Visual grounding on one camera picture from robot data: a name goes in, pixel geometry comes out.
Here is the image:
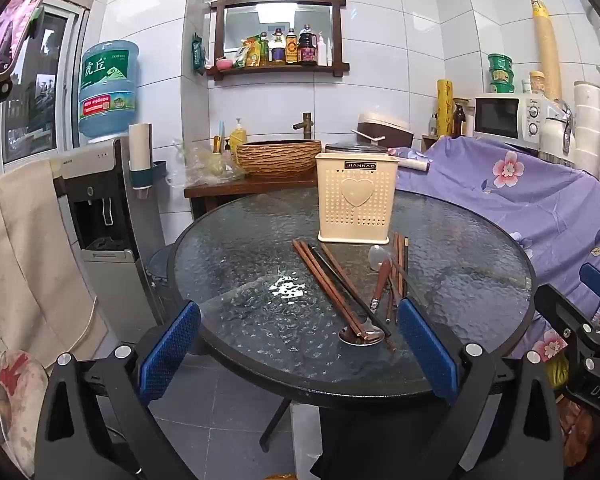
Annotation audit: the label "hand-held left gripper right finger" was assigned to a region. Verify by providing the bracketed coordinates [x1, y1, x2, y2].
[396, 297, 567, 480]

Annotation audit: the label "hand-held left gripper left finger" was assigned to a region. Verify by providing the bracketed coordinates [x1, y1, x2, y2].
[34, 300, 203, 480]

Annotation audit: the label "metal spoon with wooden handle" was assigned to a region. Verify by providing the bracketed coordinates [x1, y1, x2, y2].
[339, 258, 394, 347]

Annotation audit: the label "beige perforated utensil holder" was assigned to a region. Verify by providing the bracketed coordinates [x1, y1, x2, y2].
[314, 152, 400, 244]

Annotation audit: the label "dark grey trash bin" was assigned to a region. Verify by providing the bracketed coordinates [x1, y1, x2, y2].
[146, 241, 182, 303]

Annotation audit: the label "black chopstick with gold band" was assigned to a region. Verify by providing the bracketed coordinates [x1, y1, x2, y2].
[306, 244, 392, 339]

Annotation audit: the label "clear plastic spoon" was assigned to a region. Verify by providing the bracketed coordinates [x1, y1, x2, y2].
[367, 244, 421, 306]

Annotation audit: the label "purple floral cloth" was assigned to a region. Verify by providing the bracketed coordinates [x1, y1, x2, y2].
[387, 134, 600, 362]

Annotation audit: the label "round glass table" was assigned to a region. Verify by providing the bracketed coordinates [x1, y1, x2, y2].
[172, 185, 539, 453]

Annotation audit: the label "grey water dispenser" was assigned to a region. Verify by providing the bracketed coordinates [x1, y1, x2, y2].
[50, 136, 163, 332]

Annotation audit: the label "white electric kettle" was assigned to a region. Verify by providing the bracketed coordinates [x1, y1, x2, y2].
[539, 102, 577, 164]

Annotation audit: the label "patterned round cushion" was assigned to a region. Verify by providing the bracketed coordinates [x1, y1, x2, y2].
[0, 349, 52, 479]

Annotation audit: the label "wooden counter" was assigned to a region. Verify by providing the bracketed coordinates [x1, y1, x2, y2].
[183, 174, 322, 218]

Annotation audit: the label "teal cup tube holder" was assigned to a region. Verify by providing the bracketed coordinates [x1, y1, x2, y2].
[129, 160, 168, 190]

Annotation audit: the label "beige cloth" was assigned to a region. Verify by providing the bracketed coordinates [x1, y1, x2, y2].
[0, 160, 110, 363]

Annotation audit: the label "rolled white paper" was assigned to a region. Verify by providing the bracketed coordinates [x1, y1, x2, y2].
[394, 155, 431, 173]

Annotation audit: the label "clear plastic bag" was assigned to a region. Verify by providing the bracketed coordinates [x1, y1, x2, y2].
[169, 139, 247, 187]

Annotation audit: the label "white microwave oven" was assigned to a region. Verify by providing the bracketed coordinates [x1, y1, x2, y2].
[472, 92, 557, 150]

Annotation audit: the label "white paper cup tube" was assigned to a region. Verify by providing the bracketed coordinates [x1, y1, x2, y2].
[128, 122, 154, 197]

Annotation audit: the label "cream pot with glass lid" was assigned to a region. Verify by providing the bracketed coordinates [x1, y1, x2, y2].
[323, 141, 389, 156]

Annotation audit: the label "yellow and blue brushes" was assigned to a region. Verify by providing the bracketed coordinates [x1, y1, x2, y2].
[211, 120, 229, 155]

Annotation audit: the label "brown glass bottle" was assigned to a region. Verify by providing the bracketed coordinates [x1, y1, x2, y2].
[452, 98, 470, 138]

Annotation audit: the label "brown ribbed wash basin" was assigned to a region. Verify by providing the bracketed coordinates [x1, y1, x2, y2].
[235, 138, 324, 179]

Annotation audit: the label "yellow soap pump bottle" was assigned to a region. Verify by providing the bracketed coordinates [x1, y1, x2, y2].
[228, 117, 249, 155]

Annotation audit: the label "brown and white rice cooker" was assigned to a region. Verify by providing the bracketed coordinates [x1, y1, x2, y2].
[351, 112, 412, 144]

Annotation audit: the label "green instant noodle bowls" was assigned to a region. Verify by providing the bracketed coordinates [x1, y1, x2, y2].
[487, 52, 518, 96]

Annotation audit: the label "yellow wrap roll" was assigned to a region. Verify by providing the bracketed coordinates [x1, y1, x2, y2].
[435, 78, 456, 138]

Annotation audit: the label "stack of yellow paper cups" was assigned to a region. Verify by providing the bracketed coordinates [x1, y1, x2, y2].
[531, 0, 564, 102]

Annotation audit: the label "brass faucet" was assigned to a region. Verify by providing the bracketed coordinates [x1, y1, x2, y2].
[292, 112, 315, 141]

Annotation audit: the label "blue water jug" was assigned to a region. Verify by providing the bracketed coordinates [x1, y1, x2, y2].
[77, 40, 141, 144]

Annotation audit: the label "green hanging packet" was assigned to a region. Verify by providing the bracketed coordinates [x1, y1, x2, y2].
[190, 33, 207, 76]

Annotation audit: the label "yellow seasoning packets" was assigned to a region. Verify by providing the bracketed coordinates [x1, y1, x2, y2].
[232, 36, 262, 69]

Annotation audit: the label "wooden framed mirror shelf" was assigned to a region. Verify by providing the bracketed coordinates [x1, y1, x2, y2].
[206, 0, 351, 79]

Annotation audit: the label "clear bottle with blue label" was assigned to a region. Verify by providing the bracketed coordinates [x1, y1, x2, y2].
[268, 28, 287, 65]

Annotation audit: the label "bottle with orange label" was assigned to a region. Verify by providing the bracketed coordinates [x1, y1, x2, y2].
[284, 27, 300, 65]

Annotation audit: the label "dark soy sauce bottle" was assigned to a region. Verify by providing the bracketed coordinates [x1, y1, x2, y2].
[297, 23, 317, 66]

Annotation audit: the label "white power cable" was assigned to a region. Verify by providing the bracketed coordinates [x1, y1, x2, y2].
[0, 297, 100, 443]

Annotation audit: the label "window frame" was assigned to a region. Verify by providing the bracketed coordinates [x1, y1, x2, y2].
[0, 0, 92, 177]

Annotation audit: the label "smartphone on mount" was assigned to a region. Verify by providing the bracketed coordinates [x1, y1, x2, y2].
[0, 0, 67, 87]

